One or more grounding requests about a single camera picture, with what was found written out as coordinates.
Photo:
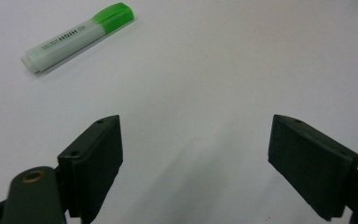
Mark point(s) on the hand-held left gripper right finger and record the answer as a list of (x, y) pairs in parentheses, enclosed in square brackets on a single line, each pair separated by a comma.
[(310, 161)]

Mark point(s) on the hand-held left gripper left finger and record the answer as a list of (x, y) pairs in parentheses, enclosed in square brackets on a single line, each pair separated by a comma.
[(93, 161)]

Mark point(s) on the green highlighter pen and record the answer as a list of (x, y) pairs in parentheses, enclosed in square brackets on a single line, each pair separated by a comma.
[(74, 39)]

